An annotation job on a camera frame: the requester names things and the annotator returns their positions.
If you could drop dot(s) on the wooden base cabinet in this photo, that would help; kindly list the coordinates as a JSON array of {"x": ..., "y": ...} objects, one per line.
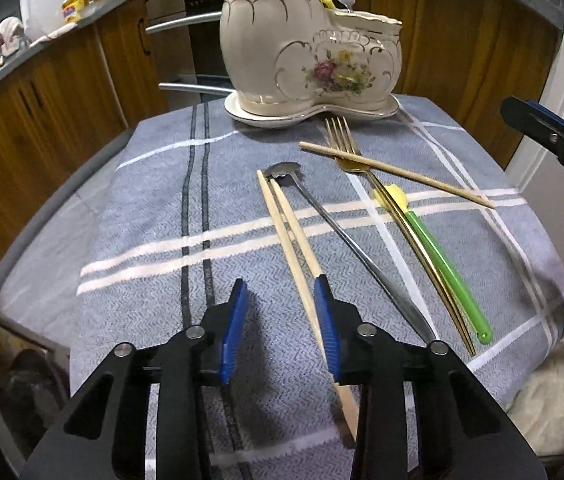
[
  {"x": 462, "y": 35},
  {"x": 61, "y": 110}
]

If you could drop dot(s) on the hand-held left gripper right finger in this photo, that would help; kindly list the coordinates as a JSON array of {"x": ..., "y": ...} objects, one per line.
[{"x": 327, "y": 325}]

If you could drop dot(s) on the gold fork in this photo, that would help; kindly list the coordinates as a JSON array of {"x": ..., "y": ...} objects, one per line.
[{"x": 346, "y": 152}]

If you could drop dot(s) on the cream ceramic holder tray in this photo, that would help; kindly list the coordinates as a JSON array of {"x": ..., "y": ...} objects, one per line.
[{"x": 262, "y": 120}]

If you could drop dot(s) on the cream floral ceramic utensil holder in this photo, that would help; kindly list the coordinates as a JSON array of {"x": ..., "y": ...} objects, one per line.
[{"x": 262, "y": 50}]

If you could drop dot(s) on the grey checked tablecloth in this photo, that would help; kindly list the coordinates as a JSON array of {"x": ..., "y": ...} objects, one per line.
[{"x": 136, "y": 240}]

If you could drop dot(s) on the stainless built-in oven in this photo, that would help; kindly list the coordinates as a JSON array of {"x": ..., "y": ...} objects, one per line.
[{"x": 186, "y": 55}]

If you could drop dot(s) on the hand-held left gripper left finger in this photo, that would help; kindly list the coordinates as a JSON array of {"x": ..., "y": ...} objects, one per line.
[{"x": 234, "y": 330}]

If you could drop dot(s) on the wooden chopstick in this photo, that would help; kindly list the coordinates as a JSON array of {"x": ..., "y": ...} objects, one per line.
[
  {"x": 287, "y": 245},
  {"x": 412, "y": 178},
  {"x": 298, "y": 230}
]

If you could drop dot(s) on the white towel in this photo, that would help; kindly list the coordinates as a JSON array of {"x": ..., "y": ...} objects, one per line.
[{"x": 9, "y": 30}]

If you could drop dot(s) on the long silver slotted spoon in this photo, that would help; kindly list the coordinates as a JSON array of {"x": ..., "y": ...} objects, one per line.
[{"x": 361, "y": 255}]

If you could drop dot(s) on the yellow cooking oil bottle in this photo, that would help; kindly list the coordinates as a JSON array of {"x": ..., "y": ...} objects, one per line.
[{"x": 74, "y": 10}]

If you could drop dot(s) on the grey bin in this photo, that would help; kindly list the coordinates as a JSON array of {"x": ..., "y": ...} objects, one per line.
[{"x": 21, "y": 360}]

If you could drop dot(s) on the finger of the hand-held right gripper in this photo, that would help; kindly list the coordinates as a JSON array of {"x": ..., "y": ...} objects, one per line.
[
  {"x": 547, "y": 112},
  {"x": 527, "y": 117}
]

